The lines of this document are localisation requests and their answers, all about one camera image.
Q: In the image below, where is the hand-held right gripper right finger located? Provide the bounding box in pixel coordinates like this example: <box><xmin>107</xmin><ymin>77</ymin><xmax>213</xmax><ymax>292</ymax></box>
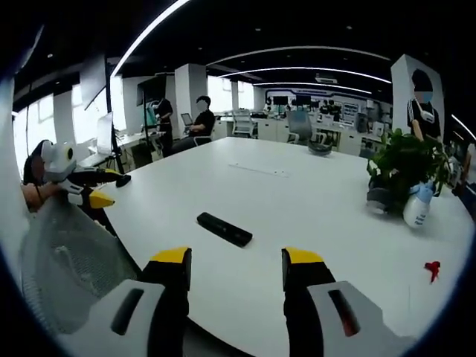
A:
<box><xmin>280</xmin><ymin>246</ymin><xmax>419</xmax><ymax>357</ymax></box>

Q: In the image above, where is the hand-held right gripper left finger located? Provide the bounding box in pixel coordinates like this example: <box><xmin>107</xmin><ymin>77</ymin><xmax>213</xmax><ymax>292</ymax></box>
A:
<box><xmin>61</xmin><ymin>245</ymin><xmax>193</xmax><ymax>357</ymax></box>

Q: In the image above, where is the black remote control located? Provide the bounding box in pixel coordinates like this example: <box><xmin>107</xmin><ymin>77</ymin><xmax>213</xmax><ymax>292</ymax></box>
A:
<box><xmin>196</xmin><ymin>212</ymin><xmax>254</xmax><ymax>248</ymax></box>

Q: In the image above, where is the person's left hand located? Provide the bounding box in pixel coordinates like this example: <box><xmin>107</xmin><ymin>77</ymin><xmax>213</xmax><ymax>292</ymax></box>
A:
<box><xmin>20</xmin><ymin>183</ymin><xmax>65</xmax><ymax>209</ymax></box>

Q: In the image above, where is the black tripod stand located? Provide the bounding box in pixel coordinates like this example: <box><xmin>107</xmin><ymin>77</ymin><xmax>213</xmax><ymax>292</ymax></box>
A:
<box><xmin>105</xmin><ymin>55</ymin><xmax>132</xmax><ymax>188</ymax></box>

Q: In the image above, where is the grey mesh office chair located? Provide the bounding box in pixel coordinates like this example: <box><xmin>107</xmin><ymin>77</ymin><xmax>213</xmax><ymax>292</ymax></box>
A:
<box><xmin>19</xmin><ymin>193</ymin><xmax>139</xmax><ymax>335</ymax></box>

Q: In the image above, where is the small red object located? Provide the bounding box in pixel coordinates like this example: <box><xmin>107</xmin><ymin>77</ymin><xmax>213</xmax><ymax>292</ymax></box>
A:
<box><xmin>424</xmin><ymin>260</ymin><xmax>441</xmax><ymax>283</ymax></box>

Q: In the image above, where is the white spray bottle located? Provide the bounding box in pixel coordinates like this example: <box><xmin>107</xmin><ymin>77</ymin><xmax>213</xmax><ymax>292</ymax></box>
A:
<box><xmin>402</xmin><ymin>181</ymin><xmax>438</xmax><ymax>228</ymax></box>

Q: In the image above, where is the black bowl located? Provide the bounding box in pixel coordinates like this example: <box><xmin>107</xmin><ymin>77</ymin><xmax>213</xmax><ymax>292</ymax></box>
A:
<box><xmin>307</xmin><ymin>141</ymin><xmax>332</xmax><ymax>155</ymax></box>

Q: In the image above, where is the green potted plant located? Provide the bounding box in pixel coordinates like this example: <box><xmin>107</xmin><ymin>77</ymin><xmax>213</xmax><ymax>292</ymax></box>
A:
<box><xmin>366</xmin><ymin>128</ymin><xmax>453</xmax><ymax>216</ymax></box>

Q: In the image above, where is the white mesh office chair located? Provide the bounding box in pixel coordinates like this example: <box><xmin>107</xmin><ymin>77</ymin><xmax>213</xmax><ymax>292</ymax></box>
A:
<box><xmin>231</xmin><ymin>109</ymin><xmax>258</xmax><ymax>139</ymax></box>

